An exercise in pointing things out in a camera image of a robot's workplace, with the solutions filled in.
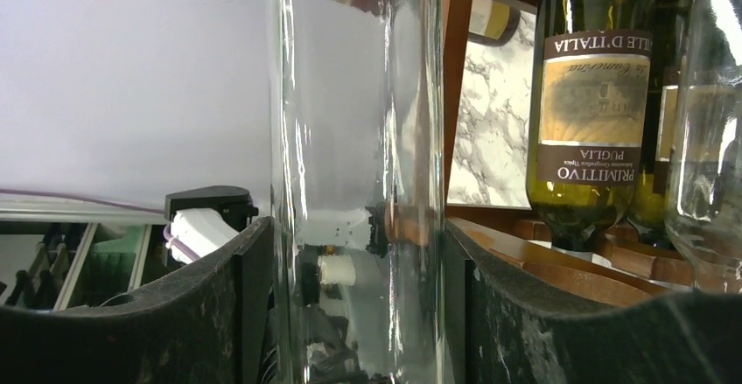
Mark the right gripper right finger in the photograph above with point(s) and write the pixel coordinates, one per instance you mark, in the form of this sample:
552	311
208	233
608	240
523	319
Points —
505	325

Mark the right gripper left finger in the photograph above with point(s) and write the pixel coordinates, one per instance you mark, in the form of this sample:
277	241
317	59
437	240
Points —
203	323

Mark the brown wooden wine rack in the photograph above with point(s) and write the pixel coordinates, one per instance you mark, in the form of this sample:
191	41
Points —
616	271

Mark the green wine bottle brown label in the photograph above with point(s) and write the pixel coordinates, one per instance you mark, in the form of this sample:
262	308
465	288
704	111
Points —
591	71

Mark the clear glass bottle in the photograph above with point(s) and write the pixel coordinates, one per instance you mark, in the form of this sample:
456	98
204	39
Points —
703	212
356	190

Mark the lower green wine bottle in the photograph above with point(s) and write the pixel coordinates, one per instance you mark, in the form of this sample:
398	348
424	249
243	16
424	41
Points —
646	214

